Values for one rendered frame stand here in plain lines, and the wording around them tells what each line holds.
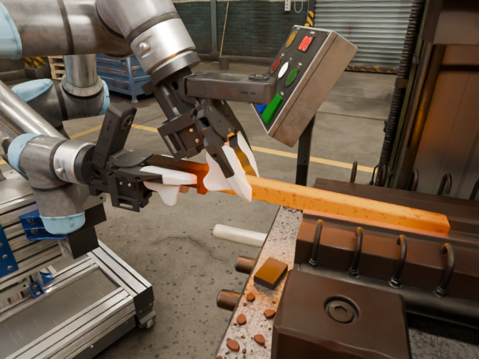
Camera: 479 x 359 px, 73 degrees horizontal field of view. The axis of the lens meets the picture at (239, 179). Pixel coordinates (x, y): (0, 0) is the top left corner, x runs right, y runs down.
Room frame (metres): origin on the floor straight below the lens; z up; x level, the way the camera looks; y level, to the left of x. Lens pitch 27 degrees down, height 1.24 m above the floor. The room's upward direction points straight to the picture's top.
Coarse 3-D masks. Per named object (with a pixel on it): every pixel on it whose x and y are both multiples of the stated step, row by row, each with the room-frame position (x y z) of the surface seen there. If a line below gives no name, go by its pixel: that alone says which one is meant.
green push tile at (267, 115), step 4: (276, 96) 0.86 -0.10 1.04; (280, 96) 0.85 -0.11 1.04; (272, 100) 0.87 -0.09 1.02; (276, 100) 0.84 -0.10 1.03; (280, 100) 0.82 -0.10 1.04; (268, 104) 0.89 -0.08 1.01; (272, 104) 0.85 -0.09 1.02; (276, 104) 0.83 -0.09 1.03; (280, 104) 0.82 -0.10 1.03; (268, 108) 0.87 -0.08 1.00; (272, 108) 0.83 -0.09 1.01; (276, 108) 0.82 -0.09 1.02; (264, 112) 0.88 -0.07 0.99; (268, 112) 0.85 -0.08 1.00; (272, 112) 0.82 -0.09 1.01; (264, 116) 0.85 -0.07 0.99; (268, 116) 0.83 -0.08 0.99; (272, 116) 0.82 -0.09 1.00; (264, 120) 0.84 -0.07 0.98; (268, 120) 0.82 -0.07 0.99; (268, 124) 0.82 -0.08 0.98
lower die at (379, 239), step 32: (352, 192) 0.43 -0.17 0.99; (384, 192) 0.45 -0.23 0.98; (416, 192) 0.45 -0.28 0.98; (352, 224) 0.34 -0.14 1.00; (384, 224) 0.33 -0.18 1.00; (320, 256) 0.31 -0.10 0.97; (352, 256) 0.29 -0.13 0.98; (384, 256) 0.28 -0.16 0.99; (416, 256) 0.28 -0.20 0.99; (448, 288) 0.26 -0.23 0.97
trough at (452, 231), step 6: (450, 222) 0.34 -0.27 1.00; (456, 222) 0.34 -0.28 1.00; (462, 222) 0.34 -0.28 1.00; (450, 228) 0.34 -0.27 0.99; (456, 228) 0.34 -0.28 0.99; (462, 228) 0.34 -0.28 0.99; (468, 228) 0.34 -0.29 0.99; (474, 228) 0.33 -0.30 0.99; (450, 234) 0.33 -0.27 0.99; (456, 234) 0.33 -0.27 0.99; (462, 234) 0.33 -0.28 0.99; (468, 234) 0.33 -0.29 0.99; (474, 234) 0.33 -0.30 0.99
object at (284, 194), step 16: (160, 160) 0.46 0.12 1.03; (256, 192) 0.40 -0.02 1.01; (272, 192) 0.39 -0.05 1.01; (288, 192) 0.38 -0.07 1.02; (304, 192) 0.39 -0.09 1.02; (320, 192) 0.39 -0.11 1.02; (304, 208) 0.37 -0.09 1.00; (320, 208) 0.37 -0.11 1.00; (336, 208) 0.36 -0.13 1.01; (352, 208) 0.35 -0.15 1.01; (368, 208) 0.35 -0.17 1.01; (384, 208) 0.35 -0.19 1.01; (400, 208) 0.36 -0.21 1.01; (400, 224) 0.33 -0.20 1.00; (416, 224) 0.33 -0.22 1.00; (432, 224) 0.32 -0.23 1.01; (448, 224) 0.32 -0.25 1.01
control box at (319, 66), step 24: (288, 48) 1.04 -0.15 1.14; (312, 48) 0.84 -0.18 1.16; (336, 48) 0.80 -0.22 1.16; (288, 72) 0.91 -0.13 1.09; (312, 72) 0.79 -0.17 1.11; (336, 72) 0.80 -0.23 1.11; (288, 96) 0.80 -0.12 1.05; (312, 96) 0.79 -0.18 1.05; (288, 120) 0.79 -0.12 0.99; (288, 144) 0.79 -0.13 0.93
